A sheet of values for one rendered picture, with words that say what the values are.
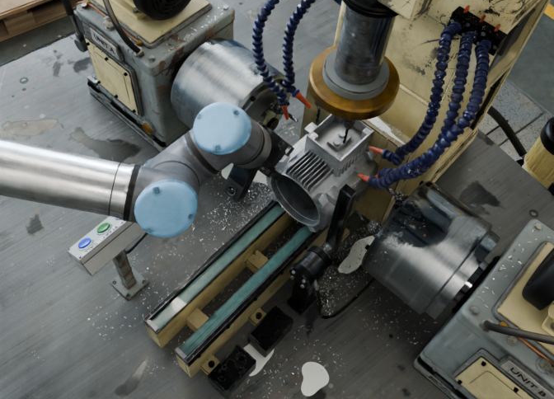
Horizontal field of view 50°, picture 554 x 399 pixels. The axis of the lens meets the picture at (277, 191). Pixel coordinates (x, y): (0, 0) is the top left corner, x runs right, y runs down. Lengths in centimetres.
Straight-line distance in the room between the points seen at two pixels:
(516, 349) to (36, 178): 88
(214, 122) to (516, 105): 174
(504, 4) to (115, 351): 111
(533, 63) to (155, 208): 275
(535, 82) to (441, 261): 218
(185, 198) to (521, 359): 68
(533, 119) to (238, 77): 145
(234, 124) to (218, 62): 46
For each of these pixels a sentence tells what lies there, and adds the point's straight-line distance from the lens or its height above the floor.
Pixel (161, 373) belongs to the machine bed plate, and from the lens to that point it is 148.
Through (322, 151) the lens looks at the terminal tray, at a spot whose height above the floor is 113.
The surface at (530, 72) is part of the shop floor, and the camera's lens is 337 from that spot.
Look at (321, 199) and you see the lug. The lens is 133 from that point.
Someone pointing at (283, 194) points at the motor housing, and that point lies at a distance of 148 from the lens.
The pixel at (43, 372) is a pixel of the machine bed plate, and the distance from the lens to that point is 154.
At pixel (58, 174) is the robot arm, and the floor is 146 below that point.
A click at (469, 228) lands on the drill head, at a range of 129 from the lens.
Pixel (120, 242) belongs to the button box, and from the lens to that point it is 132.
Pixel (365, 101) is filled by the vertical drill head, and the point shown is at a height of 133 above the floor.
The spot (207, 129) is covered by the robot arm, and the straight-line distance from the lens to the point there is 102.
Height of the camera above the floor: 222
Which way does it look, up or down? 59 degrees down
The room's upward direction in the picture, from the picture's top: 6 degrees clockwise
